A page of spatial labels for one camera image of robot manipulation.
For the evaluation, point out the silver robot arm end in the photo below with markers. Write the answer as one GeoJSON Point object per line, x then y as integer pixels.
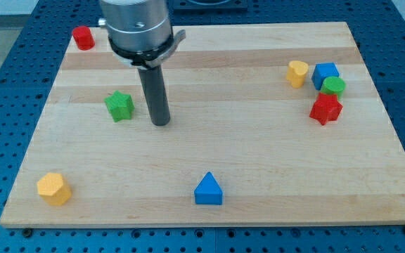
{"type": "Point", "coordinates": [137, 25]}

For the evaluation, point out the wooden board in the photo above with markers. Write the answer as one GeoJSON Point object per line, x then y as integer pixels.
{"type": "Point", "coordinates": [233, 113]}

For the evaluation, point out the green star block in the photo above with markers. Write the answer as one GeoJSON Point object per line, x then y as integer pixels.
{"type": "Point", "coordinates": [120, 106]}

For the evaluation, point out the red star block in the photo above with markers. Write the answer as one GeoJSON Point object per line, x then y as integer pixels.
{"type": "Point", "coordinates": [326, 108]}

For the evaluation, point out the blue triangle block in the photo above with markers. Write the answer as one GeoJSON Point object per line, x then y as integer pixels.
{"type": "Point", "coordinates": [208, 191]}

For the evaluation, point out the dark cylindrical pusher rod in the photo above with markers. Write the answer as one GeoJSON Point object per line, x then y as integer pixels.
{"type": "Point", "coordinates": [156, 97]}

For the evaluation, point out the black clamp with metal lever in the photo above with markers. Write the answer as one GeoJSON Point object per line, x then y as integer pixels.
{"type": "Point", "coordinates": [148, 59]}

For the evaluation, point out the yellow heart block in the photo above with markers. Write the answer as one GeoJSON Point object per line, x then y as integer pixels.
{"type": "Point", "coordinates": [297, 72]}

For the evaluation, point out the blue cube block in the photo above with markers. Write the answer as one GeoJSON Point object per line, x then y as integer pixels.
{"type": "Point", "coordinates": [322, 71]}

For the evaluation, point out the green cylinder block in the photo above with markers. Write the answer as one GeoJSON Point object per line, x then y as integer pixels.
{"type": "Point", "coordinates": [333, 86]}

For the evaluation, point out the red cylinder block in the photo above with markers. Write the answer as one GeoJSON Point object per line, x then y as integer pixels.
{"type": "Point", "coordinates": [83, 38]}

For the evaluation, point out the yellow hexagon block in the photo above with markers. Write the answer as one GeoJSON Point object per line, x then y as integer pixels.
{"type": "Point", "coordinates": [54, 189]}

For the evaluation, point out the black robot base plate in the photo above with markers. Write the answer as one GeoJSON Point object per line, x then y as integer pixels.
{"type": "Point", "coordinates": [208, 5]}

